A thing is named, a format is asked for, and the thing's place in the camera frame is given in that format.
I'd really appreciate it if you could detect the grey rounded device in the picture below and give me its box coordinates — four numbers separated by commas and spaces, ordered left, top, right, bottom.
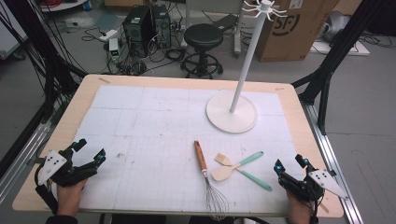
320, 10, 352, 43

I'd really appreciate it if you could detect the person's left hand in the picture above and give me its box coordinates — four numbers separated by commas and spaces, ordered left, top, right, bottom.
55, 179, 89, 217

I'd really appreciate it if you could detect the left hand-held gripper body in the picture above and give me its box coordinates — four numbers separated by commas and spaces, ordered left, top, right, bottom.
36, 148, 96, 188

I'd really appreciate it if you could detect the small white device green display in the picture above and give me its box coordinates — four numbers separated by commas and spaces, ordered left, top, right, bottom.
107, 37, 120, 63

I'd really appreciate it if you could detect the wire whisk with wooden handle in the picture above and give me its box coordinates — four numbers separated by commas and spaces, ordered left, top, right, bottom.
193, 140, 231, 222

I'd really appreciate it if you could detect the right hand-held gripper black cable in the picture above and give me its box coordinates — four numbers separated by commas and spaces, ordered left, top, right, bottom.
310, 199, 321, 224

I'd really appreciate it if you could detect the white hook stand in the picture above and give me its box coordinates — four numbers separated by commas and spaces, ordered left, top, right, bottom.
205, 0, 288, 134

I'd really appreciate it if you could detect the person's right hand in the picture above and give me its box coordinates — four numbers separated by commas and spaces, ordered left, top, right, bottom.
286, 189, 313, 224

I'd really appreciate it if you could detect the tangle of black floor cables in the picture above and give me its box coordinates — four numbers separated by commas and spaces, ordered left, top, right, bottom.
81, 26, 188, 77

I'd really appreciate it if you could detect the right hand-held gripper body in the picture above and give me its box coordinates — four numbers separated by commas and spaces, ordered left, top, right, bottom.
277, 168, 349, 203

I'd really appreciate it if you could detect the brown cardboard box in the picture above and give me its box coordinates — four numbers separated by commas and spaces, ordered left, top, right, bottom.
255, 0, 340, 63

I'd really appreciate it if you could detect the flat wooden spatula teal handle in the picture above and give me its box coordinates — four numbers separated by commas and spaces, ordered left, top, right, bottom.
214, 152, 274, 192

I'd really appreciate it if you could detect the slim black computer tower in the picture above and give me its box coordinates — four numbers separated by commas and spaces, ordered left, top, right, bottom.
150, 3, 172, 49

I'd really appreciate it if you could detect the wooden spoon with teal handle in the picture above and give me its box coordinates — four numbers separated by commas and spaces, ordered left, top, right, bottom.
210, 150, 265, 183

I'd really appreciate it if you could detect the aluminium rail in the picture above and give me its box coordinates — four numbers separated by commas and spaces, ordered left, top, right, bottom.
0, 121, 52, 203
303, 102, 364, 224

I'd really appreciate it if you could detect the white flat board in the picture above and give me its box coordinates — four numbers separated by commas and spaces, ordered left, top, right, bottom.
311, 39, 371, 57

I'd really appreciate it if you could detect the white grid mat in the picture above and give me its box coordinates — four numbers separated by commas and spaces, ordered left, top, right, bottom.
72, 84, 309, 217

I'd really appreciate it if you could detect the black metal frame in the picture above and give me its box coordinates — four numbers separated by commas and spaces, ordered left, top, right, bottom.
0, 0, 89, 180
291, 0, 396, 135

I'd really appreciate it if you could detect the black round stool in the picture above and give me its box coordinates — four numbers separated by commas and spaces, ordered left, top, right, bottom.
180, 22, 224, 79

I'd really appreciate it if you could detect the large black computer tower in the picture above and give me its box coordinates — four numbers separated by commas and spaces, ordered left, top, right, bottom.
121, 5, 157, 59

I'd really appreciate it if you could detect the white power strip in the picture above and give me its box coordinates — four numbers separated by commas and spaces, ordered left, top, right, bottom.
98, 29, 120, 42

